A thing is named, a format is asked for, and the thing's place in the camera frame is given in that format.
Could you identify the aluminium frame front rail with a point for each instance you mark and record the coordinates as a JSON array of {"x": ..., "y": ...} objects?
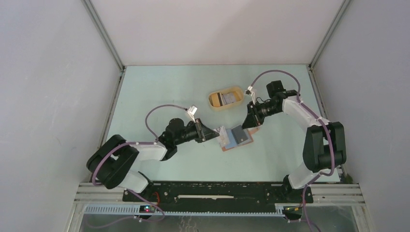
[{"x": 322, "y": 194}]

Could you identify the brown leather card holder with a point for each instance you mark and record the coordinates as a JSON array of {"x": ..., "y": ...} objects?
[{"x": 230, "y": 138}]

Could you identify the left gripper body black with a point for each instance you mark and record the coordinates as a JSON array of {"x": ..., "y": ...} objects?
[{"x": 193, "y": 132}]

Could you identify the stack of cards in tray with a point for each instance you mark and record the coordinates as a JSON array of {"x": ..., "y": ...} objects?
[{"x": 221, "y": 99}]

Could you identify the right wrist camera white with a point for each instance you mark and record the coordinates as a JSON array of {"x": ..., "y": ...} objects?
[{"x": 251, "y": 93}]

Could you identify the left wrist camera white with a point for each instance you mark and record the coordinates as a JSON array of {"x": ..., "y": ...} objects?
[{"x": 191, "y": 112}]

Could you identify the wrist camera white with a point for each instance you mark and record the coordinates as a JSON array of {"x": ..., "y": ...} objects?
[
  {"x": 191, "y": 112},
  {"x": 251, "y": 93}
]

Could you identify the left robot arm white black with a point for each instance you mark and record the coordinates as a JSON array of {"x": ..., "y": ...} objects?
[{"x": 114, "y": 164}]

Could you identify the cream oval tray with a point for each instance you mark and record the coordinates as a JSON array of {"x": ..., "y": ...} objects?
[{"x": 236, "y": 89}]

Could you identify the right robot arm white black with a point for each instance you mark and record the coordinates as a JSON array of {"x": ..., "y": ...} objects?
[{"x": 324, "y": 145}]

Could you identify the black credit card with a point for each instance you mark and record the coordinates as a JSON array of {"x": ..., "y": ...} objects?
[{"x": 240, "y": 135}]

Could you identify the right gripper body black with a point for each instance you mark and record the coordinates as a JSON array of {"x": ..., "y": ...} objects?
[{"x": 264, "y": 109}]

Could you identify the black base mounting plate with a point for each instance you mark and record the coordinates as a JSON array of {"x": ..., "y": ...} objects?
[{"x": 223, "y": 197}]

